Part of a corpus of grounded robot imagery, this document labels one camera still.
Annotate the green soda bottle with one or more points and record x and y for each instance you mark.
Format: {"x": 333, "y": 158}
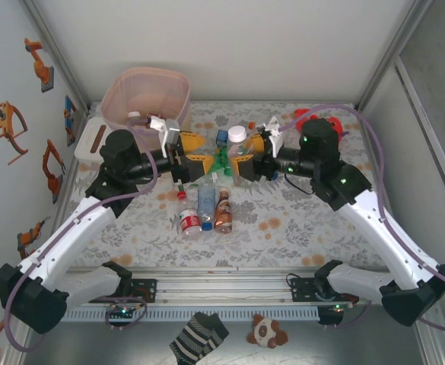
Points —
{"x": 224, "y": 152}
{"x": 218, "y": 165}
{"x": 227, "y": 173}

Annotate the aluminium enclosure frame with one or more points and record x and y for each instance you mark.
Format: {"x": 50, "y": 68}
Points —
{"x": 226, "y": 289}

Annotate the bottle red gold label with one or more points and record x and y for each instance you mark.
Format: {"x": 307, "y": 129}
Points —
{"x": 134, "y": 114}

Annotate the clear bottle blue cap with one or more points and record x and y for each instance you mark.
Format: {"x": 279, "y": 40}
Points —
{"x": 273, "y": 176}

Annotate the blue orange wall sticker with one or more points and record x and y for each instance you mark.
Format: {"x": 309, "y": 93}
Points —
{"x": 69, "y": 114}

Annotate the clear cylindrical bottle white cap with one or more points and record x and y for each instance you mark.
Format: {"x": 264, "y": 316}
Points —
{"x": 215, "y": 177}

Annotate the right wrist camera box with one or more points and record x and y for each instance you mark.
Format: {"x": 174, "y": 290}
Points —
{"x": 273, "y": 137}

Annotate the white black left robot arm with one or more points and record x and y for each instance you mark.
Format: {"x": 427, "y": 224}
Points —
{"x": 74, "y": 235}

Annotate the light blue square bottle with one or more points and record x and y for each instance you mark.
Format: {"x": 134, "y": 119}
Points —
{"x": 206, "y": 201}

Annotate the clear bottle red label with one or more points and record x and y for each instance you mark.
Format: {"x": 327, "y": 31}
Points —
{"x": 189, "y": 220}

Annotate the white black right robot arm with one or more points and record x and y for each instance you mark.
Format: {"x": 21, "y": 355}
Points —
{"x": 378, "y": 235}

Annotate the beige ribbed bin pink liner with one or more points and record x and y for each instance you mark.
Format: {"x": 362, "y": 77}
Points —
{"x": 146, "y": 87}

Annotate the small controller circuit board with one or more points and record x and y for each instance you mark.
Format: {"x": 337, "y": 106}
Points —
{"x": 338, "y": 306}
{"x": 122, "y": 311}

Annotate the brown coffee drink bottle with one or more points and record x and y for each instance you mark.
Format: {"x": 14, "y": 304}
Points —
{"x": 224, "y": 213}

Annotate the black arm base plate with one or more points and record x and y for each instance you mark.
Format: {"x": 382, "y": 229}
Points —
{"x": 300, "y": 289}
{"x": 148, "y": 289}

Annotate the black white striped sock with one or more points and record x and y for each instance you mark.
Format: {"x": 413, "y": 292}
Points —
{"x": 197, "y": 338}

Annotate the white plastic tissue box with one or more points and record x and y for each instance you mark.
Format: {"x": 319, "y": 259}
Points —
{"x": 87, "y": 140}

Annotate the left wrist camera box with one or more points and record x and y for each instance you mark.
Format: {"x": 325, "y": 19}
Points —
{"x": 170, "y": 131}

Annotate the clear bottle wide white cap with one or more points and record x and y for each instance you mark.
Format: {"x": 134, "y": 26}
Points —
{"x": 237, "y": 133}

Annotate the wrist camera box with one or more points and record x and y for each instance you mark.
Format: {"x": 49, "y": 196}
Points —
{"x": 170, "y": 131}
{"x": 273, "y": 137}

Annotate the brown white panda plush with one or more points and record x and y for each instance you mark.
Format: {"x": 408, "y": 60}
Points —
{"x": 264, "y": 332}

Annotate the red shark plush toy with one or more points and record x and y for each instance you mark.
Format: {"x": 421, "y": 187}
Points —
{"x": 340, "y": 125}

